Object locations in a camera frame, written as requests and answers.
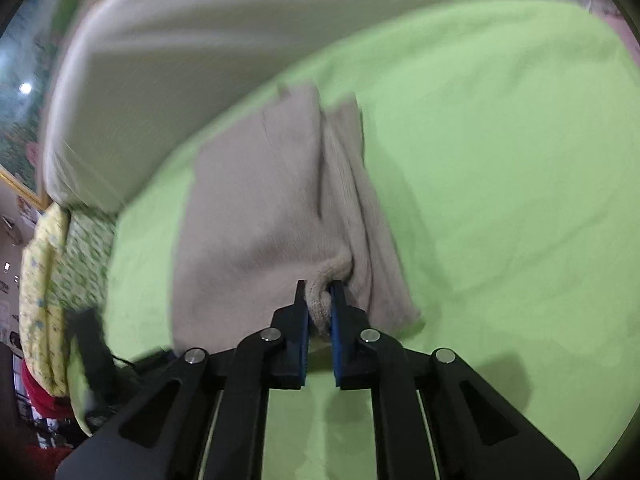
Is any light green bedsheet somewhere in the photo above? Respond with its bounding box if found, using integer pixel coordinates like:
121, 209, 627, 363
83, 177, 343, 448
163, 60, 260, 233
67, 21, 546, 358
65, 0, 640, 480

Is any beige knit sweater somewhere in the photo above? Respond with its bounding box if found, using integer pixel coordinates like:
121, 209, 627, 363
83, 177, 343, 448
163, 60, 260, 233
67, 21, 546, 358
170, 82, 423, 356

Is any large striped pillow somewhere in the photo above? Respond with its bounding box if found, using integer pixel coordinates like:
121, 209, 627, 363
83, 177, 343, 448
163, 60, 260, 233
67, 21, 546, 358
42, 0, 591, 216

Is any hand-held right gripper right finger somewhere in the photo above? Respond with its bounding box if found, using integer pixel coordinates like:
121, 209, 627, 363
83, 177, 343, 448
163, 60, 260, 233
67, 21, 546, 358
327, 280, 581, 480

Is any pink cloth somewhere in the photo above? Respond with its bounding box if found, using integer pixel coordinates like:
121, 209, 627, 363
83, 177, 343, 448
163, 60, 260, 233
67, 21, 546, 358
582, 0, 636, 61

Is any yellow printed blanket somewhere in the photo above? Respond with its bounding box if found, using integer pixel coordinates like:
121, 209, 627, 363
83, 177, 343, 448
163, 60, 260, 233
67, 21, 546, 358
19, 202, 71, 398

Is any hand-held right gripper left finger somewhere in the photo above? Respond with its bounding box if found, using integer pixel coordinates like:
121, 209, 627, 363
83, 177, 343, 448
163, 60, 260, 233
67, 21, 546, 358
55, 280, 308, 480

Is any red cloth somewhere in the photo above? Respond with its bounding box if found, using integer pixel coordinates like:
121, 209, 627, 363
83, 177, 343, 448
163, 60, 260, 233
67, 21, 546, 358
17, 360, 76, 421

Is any green checkered pillow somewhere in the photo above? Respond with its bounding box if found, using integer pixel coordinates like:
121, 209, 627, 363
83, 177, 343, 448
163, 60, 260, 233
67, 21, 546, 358
47, 207, 118, 321

